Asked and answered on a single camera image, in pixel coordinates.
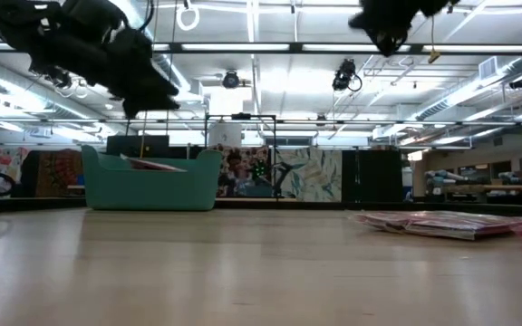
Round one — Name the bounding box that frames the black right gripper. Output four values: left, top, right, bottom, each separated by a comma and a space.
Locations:
348, 0, 460, 58

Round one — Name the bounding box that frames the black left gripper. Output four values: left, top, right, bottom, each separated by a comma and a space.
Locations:
103, 25, 182, 120

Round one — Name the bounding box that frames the round black ceiling fixture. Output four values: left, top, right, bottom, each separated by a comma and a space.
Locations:
221, 69, 243, 91

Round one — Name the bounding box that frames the white cylinder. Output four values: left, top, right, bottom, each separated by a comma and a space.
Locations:
208, 122, 244, 149

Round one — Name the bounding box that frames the teal plastic basket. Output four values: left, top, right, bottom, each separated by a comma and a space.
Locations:
80, 144, 224, 212

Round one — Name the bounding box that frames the colourful floral divider panel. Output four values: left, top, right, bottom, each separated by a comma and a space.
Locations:
215, 144, 272, 198

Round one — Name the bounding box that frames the red patterned divider panel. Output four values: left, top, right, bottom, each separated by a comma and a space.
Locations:
33, 149, 84, 198

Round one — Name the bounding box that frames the black cabinet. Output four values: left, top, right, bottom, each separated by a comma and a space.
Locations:
341, 149, 403, 204

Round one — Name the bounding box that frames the leaf print divider panel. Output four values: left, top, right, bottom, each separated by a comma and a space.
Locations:
273, 148, 343, 203

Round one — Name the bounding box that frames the floral pink divider panel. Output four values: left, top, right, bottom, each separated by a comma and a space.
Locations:
0, 145, 32, 197

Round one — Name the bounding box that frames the wooden work table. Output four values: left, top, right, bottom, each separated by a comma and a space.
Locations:
423, 168, 522, 206

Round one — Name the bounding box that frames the black ceiling camera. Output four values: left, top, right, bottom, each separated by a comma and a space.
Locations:
331, 58, 363, 93

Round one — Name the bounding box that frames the black overhead frame bar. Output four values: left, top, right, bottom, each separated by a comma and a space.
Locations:
0, 42, 522, 56

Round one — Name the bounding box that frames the black gantry frame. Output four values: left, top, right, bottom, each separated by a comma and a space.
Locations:
203, 112, 279, 201

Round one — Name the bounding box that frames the white hanging ring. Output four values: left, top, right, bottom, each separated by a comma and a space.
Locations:
175, 0, 202, 33

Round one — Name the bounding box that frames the silver air duct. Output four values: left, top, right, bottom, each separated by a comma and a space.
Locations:
413, 55, 522, 122

